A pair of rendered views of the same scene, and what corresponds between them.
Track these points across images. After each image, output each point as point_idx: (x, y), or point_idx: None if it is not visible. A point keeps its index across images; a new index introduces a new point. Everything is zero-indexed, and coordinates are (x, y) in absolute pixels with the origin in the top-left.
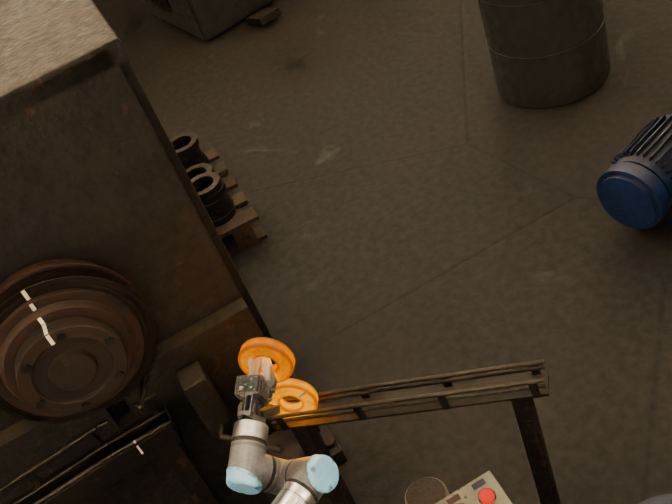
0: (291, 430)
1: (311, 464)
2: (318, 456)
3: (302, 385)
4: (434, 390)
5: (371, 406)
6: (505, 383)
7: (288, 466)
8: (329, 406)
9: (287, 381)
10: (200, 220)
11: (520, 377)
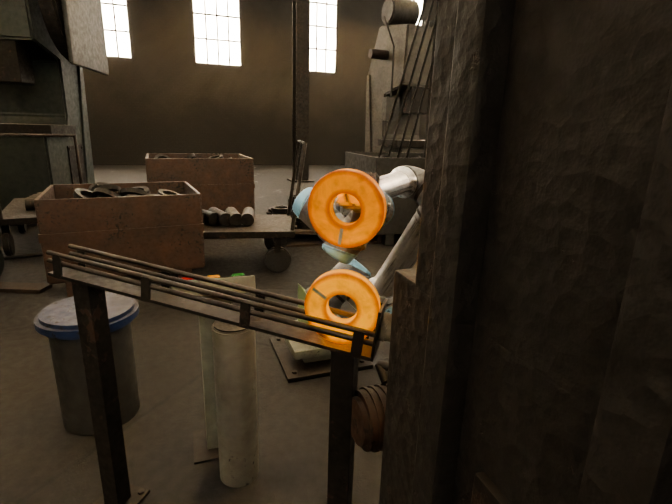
0: (368, 393)
1: (310, 187)
2: (303, 190)
3: (317, 278)
4: (163, 300)
5: (243, 295)
6: (101, 251)
7: (335, 210)
8: (297, 334)
9: (336, 271)
10: (438, 5)
11: (74, 278)
